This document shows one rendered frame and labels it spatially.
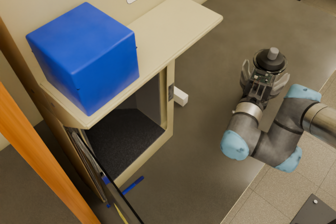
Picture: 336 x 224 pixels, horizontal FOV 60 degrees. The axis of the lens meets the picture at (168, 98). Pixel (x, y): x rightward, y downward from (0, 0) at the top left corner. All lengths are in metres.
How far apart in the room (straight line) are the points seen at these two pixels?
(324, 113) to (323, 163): 1.58
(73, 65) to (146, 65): 0.14
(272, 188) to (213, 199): 1.14
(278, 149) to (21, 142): 0.59
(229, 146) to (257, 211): 1.26
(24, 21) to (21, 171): 0.74
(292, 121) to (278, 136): 0.05
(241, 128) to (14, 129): 0.56
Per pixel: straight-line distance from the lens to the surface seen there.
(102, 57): 0.36
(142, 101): 0.95
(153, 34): 0.52
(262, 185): 2.06
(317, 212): 2.11
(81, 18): 0.42
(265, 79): 0.88
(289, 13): 1.63
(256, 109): 0.83
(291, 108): 0.76
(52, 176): 0.49
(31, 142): 0.40
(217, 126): 1.08
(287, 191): 2.10
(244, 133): 0.77
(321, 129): 0.71
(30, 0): 0.41
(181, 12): 0.56
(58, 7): 0.44
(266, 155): 0.78
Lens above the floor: 1.84
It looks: 53 degrees down
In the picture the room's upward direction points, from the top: straight up
